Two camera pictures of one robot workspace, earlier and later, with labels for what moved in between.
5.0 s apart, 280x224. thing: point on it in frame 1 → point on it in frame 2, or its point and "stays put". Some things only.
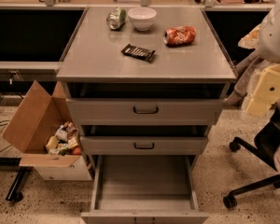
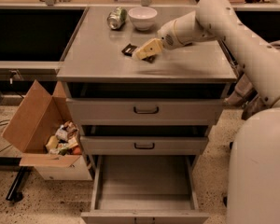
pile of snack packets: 65,141 stays put
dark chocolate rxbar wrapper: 142,53 stays put
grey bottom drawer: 144,189 stays put
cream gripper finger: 272,86 → 169,39
